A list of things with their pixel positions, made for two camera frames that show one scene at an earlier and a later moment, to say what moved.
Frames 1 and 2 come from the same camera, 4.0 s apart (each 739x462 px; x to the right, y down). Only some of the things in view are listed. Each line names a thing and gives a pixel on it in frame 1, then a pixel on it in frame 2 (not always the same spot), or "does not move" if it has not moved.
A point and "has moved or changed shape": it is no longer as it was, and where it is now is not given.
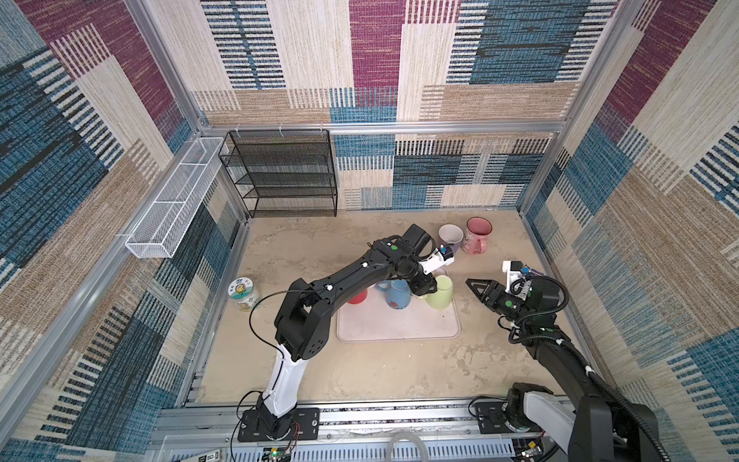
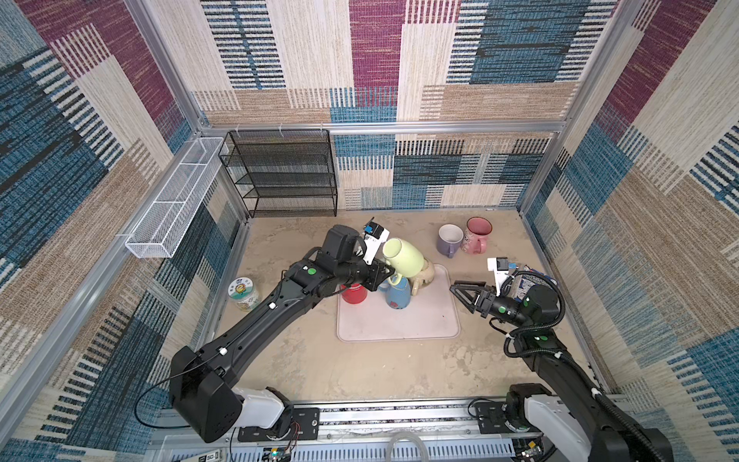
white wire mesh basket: x=176 y=198 does not move
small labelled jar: x=243 y=293 does not move
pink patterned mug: x=475 y=238 does not move
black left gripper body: x=421 y=285 → x=370 y=276
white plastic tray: x=374 y=320 does not move
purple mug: x=450 y=234 does not move
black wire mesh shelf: x=283 y=172 does not move
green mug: x=442 y=298 has moved or changed shape
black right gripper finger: x=482 y=297 → x=465 y=298
